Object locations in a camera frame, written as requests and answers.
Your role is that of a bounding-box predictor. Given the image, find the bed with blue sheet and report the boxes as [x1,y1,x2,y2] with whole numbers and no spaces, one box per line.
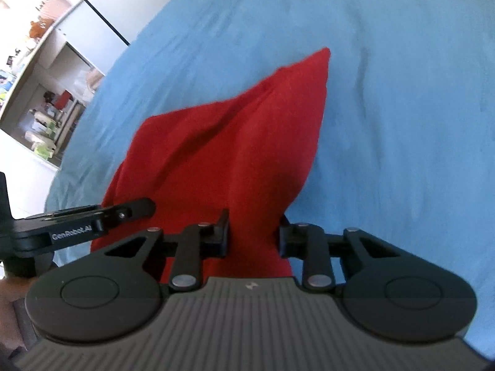
[45,0,495,361]

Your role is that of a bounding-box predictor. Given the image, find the pink storage box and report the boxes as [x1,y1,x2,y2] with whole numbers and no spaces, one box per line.
[39,0,72,24]

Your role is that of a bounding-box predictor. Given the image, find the white desk shelf unit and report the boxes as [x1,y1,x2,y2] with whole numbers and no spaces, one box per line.
[0,0,107,171]

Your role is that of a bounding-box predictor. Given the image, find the person's left hand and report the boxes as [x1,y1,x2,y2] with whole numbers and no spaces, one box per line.
[0,277,36,303]

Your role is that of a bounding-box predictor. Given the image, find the red knit sweater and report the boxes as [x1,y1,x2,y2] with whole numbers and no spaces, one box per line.
[89,47,332,284]

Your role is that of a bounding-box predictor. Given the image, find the red box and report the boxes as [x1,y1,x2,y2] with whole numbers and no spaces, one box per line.
[54,90,75,110]

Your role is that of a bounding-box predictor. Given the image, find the brown teddy bear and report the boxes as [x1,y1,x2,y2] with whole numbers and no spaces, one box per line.
[29,20,49,40]

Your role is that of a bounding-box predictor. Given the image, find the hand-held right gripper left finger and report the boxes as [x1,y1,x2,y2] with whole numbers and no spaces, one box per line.
[92,209,231,291]

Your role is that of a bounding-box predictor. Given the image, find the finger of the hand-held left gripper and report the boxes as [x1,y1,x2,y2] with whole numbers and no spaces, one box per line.
[101,197,157,228]

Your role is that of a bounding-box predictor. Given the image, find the green packet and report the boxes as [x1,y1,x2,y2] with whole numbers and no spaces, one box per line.
[33,142,57,159]

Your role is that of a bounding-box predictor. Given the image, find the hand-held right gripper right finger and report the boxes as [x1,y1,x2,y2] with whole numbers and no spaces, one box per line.
[278,214,403,291]

